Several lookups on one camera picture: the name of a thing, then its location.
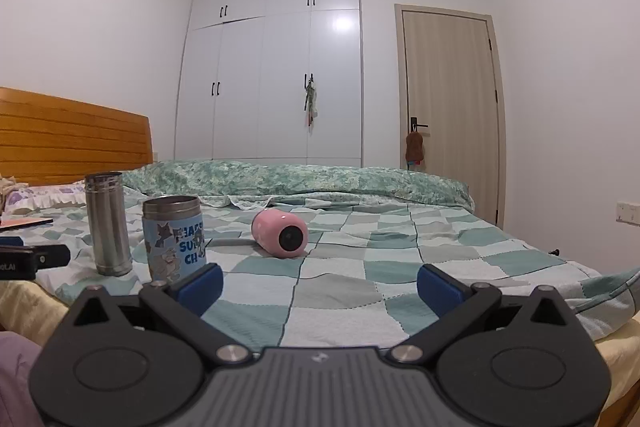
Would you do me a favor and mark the beige cloth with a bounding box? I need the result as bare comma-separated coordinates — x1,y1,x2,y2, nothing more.
0,174,19,210

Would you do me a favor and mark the brown hanging pouch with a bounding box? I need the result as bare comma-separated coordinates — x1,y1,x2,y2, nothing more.
404,130,426,169

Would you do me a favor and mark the wooden headboard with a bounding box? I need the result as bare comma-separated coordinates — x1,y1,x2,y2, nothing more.
0,87,153,186

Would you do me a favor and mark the green floral quilt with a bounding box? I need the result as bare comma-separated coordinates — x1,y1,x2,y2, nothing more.
121,159,475,210

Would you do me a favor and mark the beige room door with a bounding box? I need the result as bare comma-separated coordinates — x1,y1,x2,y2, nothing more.
394,3,506,228

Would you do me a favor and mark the checked green grey bed sheet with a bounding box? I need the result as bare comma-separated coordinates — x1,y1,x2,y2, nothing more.
0,187,640,354

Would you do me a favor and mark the blue cartoon print cup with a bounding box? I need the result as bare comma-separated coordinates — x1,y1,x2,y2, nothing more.
142,195,208,285

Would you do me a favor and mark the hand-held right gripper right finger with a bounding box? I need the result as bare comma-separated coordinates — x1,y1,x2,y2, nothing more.
390,263,571,364

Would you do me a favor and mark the purple clothing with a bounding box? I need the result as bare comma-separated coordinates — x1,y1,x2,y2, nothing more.
0,331,45,427

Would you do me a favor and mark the white wardrobe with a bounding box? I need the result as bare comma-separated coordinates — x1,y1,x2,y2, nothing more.
174,0,363,168

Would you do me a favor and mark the purple floral pillow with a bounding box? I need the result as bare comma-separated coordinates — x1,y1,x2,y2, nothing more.
0,181,89,216

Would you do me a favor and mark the white wall socket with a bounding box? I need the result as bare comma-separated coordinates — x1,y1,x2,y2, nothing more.
616,201,640,226

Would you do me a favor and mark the tall stainless steel cup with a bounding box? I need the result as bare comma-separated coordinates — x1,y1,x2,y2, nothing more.
84,172,134,278

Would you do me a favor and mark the pink cup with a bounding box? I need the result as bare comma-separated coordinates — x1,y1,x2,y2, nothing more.
251,208,309,259

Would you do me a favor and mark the yellow mattress sheet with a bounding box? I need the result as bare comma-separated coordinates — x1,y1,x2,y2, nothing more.
0,279,640,427

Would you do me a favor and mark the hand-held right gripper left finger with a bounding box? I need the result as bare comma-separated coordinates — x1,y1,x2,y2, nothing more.
70,263,255,365

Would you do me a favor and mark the red flat tablet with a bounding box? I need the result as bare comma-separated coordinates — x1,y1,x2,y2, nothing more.
0,217,54,232

